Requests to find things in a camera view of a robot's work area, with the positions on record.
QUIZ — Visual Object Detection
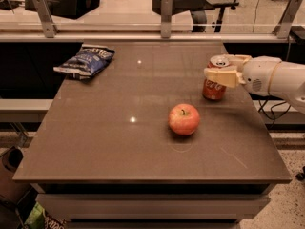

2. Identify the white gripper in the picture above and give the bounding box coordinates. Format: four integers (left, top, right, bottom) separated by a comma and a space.
204, 54, 282, 96

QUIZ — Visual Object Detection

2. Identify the red coke can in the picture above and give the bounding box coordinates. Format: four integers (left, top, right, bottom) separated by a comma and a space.
202, 55, 230, 101

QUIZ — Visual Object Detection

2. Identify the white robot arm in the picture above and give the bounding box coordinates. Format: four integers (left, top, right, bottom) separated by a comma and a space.
204, 54, 305, 114

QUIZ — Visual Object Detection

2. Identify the blue chip bag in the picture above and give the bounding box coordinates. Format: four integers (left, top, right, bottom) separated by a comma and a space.
53, 46, 115, 80

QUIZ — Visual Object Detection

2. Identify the brown snack bag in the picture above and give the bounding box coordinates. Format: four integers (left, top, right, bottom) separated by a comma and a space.
44, 213, 66, 229

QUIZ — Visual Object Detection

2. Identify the green snack bag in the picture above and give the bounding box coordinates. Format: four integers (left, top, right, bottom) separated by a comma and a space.
24, 202, 45, 229

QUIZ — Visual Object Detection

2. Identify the red apple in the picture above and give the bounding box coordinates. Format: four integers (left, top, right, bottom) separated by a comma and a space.
168, 103, 200, 135

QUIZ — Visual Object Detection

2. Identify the dark bin with hole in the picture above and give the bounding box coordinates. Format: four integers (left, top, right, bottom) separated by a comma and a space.
0, 147, 30, 205

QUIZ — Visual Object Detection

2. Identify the right metal bracket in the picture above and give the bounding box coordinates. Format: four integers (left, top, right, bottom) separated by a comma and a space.
273, 0, 303, 39

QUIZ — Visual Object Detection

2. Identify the metal bracket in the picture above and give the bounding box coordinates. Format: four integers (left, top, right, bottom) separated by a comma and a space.
31, 0, 58, 38
273, 0, 303, 39
160, 0, 173, 38

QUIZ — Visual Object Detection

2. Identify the middle metal bracket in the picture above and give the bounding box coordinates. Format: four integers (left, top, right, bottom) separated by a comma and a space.
160, 0, 173, 38

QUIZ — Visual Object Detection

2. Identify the left metal bracket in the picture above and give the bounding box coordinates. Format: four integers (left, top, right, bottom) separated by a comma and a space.
31, 0, 58, 38

